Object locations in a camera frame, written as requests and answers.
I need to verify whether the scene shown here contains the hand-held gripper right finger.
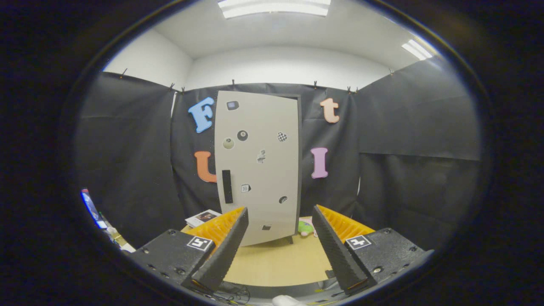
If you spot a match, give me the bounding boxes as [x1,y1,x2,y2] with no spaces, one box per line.
[312,204,434,297]

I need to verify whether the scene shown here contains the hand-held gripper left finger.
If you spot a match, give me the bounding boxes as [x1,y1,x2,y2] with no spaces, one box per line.
[127,207,249,296]

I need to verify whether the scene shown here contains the white shoe cabinet door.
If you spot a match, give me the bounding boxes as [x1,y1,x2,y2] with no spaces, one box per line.
[214,90,300,247]

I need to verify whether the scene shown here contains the black door handle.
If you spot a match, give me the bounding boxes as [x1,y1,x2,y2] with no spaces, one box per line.
[222,170,234,204]

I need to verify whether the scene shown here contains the grey shoe cabinet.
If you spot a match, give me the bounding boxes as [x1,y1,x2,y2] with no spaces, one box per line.
[272,93,303,244]

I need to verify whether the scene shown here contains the green and pink plush toy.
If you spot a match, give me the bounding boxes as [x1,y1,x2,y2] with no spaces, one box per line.
[297,218,316,237]

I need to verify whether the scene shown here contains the white object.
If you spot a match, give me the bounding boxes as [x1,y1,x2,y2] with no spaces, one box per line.
[272,295,306,306]

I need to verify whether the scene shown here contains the blue and white clutter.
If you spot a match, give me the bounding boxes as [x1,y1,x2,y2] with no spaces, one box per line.
[81,188,136,253]

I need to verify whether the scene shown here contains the black backdrop cloth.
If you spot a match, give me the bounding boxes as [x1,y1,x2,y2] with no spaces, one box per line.
[76,57,481,251]

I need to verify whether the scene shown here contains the small ceiling light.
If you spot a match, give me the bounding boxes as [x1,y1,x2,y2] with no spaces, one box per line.
[402,39,433,61]

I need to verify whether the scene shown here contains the long ceiling light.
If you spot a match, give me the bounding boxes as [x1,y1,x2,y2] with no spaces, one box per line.
[218,0,332,19]

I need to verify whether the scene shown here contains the black cables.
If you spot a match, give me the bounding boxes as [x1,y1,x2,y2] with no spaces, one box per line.
[217,280,251,306]

